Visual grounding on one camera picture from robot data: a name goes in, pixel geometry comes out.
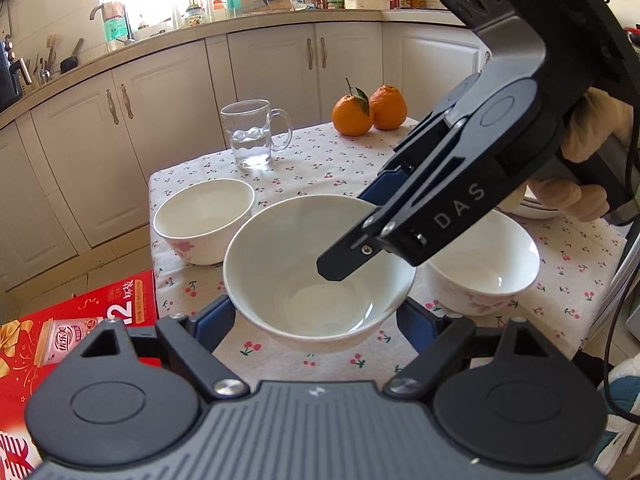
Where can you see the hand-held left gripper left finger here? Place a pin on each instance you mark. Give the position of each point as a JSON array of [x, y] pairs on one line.
[[215, 317]]

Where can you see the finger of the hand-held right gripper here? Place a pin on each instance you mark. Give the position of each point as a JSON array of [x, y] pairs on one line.
[[386, 186], [390, 230]]

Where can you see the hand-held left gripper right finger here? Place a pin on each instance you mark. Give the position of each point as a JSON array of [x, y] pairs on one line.
[[415, 322]]

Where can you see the white bowl with pink flowers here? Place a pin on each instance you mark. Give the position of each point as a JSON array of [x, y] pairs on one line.
[[490, 265], [200, 220], [280, 270]]

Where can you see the white plate with fruit print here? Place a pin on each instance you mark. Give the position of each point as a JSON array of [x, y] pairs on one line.
[[540, 208]]

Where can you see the person's right hand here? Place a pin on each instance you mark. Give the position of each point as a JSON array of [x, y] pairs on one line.
[[597, 125]]

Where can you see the cherry print tablecloth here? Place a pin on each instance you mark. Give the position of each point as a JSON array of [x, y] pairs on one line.
[[320, 170]]

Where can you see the orange with green leaf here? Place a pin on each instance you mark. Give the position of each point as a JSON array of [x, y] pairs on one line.
[[352, 115]]

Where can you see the orange without leaf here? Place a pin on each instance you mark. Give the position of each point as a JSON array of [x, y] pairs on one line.
[[390, 107]]

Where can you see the glass mug with water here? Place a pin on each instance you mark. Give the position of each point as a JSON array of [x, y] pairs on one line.
[[250, 135]]

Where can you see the red printed carton box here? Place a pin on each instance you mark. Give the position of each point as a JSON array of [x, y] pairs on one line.
[[55, 320]]

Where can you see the white rectangular container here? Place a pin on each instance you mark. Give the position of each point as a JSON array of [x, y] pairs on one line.
[[367, 2]]

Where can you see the white kitchen cabinet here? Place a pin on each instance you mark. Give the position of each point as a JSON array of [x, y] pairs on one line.
[[175, 110]]

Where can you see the quilted teal white cloth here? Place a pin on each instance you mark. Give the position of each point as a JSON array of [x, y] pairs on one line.
[[622, 410]]

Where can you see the glass jar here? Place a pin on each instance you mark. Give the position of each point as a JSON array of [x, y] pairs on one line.
[[194, 16]]

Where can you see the black ladle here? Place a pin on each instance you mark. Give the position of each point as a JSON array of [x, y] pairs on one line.
[[71, 60]]

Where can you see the black countertop appliance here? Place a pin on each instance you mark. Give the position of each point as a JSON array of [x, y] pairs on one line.
[[9, 77]]

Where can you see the metal kitchen faucet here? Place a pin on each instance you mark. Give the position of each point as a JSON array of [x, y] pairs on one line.
[[112, 15]]

